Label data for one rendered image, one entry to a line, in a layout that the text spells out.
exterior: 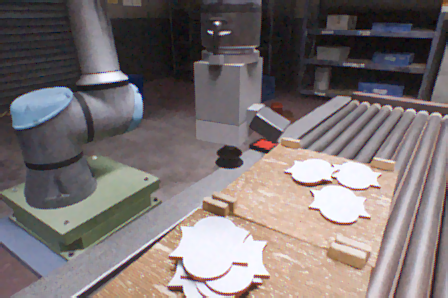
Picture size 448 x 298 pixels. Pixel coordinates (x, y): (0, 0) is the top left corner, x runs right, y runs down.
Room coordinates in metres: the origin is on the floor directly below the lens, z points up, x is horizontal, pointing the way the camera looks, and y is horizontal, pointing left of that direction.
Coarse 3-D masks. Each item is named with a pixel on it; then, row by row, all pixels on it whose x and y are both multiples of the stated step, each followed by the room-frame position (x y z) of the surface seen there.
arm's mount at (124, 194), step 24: (96, 168) 0.72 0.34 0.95; (120, 168) 0.72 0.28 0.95; (0, 192) 0.60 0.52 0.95; (96, 192) 0.60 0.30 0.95; (120, 192) 0.60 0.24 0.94; (144, 192) 0.63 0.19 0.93; (24, 216) 0.55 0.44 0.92; (48, 216) 0.51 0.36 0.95; (72, 216) 0.51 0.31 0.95; (96, 216) 0.52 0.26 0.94; (120, 216) 0.57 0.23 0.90; (48, 240) 0.50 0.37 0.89; (72, 240) 0.47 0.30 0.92; (96, 240) 0.51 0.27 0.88
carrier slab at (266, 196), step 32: (288, 160) 0.79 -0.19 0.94; (352, 160) 0.79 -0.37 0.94; (224, 192) 0.62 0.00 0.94; (256, 192) 0.62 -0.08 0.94; (288, 192) 0.62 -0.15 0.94; (384, 192) 0.62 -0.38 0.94; (256, 224) 0.51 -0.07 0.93; (288, 224) 0.50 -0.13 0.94; (320, 224) 0.50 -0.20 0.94; (352, 224) 0.50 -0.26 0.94; (384, 224) 0.50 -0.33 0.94
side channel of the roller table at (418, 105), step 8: (352, 96) 1.54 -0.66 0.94; (360, 96) 1.51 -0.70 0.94; (368, 96) 1.49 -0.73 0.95; (376, 96) 1.48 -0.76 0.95; (384, 96) 1.48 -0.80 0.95; (384, 104) 1.44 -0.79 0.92; (392, 104) 1.42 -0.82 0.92; (400, 104) 1.40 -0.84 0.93; (408, 104) 1.38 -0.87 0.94; (416, 104) 1.36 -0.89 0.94; (424, 104) 1.35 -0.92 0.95; (432, 104) 1.34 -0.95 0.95; (440, 104) 1.33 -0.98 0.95; (416, 112) 1.36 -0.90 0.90; (432, 112) 1.32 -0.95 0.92; (440, 112) 1.31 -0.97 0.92
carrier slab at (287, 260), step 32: (192, 224) 0.50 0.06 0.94; (160, 256) 0.41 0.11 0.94; (288, 256) 0.41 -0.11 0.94; (320, 256) 0.41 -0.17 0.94; (128, 288) 0.34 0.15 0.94; (160, 288) 0.34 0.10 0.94; (256, 288) 0.34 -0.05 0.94; (288, 288) 0.34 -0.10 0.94; (320, 288) 0.34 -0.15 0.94; (352, 288) 0.34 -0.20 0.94
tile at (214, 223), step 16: (208, 224) 0.44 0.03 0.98; (224, 224) 0.44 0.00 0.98; (192, 240) 0.40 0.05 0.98; (208, 240) 0.40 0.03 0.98; (224, 240) 0.40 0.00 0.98; (240, 240) 0.40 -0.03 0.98; (176, 256) 0.37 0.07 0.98; (192, 256) 0.37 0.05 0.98; (208, 256) 0.37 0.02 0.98; (224, 256) 0.37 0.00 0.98; (240, 256) 0.37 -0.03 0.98; (192, 272) 0.33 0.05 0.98; (208, 272) 0.33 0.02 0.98; (224, 272) 0.33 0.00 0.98
